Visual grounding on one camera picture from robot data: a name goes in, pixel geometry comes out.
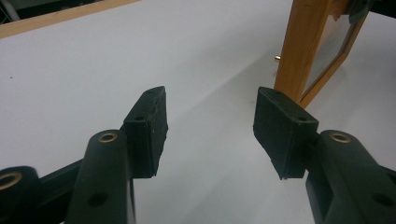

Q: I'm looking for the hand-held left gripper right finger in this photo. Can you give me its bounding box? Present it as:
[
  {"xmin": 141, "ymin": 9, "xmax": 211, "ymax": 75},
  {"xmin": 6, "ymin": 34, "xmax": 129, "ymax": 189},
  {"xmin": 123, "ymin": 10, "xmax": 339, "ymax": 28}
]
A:
[{"xmin": 252, "ymin": 86, "xmax": 396, "ymax": 224}]

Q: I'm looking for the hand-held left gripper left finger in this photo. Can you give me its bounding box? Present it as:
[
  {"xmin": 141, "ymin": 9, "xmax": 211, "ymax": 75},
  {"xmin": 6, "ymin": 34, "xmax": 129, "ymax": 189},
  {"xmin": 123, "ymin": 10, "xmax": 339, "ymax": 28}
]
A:
[{"xmin": 63, "ymin": 85, "xmax": 170, "ymax": 224}]

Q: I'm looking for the white paper sheet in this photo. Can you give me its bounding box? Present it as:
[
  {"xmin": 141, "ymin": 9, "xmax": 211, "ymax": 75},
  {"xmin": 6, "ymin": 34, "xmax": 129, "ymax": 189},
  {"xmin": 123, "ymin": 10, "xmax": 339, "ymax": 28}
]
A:
[{"xmin": 0, "ymin": 0, "xmax": 396, "ymax": 224}]

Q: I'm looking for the wooden picture frame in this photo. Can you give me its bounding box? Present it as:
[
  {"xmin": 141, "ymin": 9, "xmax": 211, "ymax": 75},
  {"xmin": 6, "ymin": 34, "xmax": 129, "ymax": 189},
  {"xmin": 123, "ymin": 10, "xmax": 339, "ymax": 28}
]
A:
[{"xmin": 273, "ymin": 0, "xmax": 371, "ymax": 109}]

